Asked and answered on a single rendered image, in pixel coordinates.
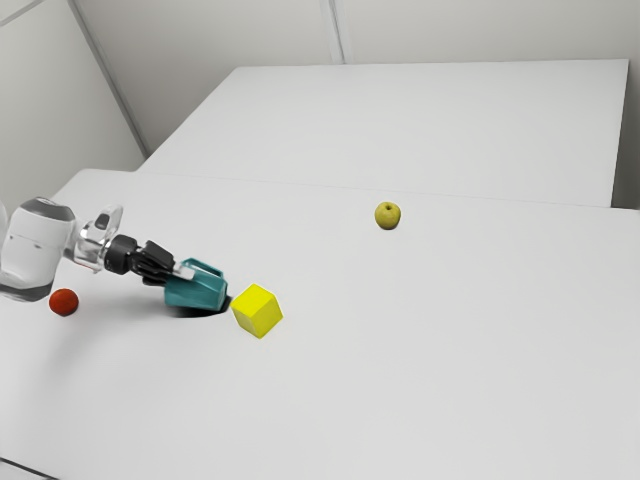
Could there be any teal faceted mug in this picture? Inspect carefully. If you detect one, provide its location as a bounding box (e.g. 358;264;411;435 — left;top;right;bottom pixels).
163;257;230;312

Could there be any green apple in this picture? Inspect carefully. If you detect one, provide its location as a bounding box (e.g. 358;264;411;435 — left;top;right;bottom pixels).
373;200;403;232

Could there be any yellow block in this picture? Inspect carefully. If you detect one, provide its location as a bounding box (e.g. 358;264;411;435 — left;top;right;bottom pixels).
230;283;285;341

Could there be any red ball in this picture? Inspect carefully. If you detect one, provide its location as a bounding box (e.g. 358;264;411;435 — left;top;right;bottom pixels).
48;287;80;318

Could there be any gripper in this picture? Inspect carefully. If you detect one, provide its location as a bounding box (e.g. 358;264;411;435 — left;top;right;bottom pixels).
103;234;197;281

